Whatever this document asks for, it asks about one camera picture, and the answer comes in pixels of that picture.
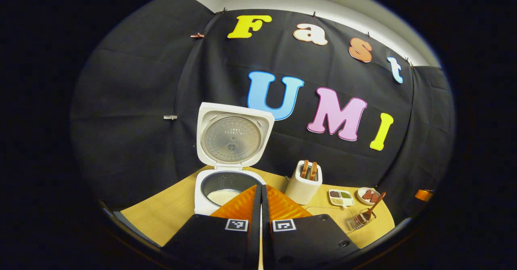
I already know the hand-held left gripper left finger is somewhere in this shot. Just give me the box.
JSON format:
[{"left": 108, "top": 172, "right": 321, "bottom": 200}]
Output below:
[{"left": 164, "top": 184, "right": 262, "bottom": 270}]

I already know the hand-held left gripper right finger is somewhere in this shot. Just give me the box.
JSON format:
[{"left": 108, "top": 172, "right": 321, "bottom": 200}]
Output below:
[{"left": 261, "top": 184, "right": 360, "bottom": 270}]

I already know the brown wooden spoon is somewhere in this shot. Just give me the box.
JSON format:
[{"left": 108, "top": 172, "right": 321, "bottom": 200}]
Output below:
[{"left": 361, "top": 192, "right": 386, "bottom": 222}]

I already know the clear wire chopstick holder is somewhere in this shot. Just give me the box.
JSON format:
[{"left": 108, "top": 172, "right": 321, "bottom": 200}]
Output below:
[{"left": 347, "top": 209, "right": 377, "bottom": 230}]

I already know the white rice cooker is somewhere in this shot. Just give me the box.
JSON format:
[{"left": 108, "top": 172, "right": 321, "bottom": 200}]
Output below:
[{"left": 194, "top": 102, "right": 275, "bottom": 216}]

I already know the white toaster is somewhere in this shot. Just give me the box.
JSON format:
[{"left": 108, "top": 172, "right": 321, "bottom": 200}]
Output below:
[{"left": 285, "top": 160, "right": 323, "bottom": 205}]

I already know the white round plate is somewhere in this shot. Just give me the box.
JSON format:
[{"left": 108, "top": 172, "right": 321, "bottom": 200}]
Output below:
[{"left": 357, "top": 187, "right": 382, "bottom": 205}]

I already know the white divided bean dish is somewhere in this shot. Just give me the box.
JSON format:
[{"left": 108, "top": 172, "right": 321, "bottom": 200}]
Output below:
[{"left": 328, "top": 189, "right": 355, "bottom": 208}]

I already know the black backdrop cloth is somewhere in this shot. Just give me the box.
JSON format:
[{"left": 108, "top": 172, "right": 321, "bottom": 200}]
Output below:
[{"left": 71, "top": 0, "right": 455, "bottom": 222}]

